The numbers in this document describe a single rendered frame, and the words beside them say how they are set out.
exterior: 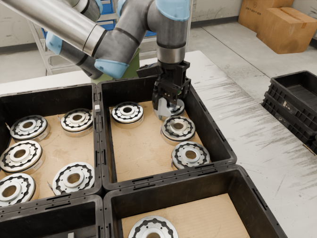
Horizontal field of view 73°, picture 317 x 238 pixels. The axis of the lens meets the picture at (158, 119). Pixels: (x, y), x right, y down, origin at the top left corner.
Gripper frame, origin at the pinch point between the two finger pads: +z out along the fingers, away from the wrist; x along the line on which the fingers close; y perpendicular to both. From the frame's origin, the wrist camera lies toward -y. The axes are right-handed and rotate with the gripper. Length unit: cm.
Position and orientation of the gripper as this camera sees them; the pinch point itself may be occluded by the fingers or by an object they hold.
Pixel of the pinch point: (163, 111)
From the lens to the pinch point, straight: 71.5
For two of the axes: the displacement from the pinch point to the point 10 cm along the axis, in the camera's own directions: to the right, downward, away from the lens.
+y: 7.8, 4.3, -4.5
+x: 6.2, -5.3, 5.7
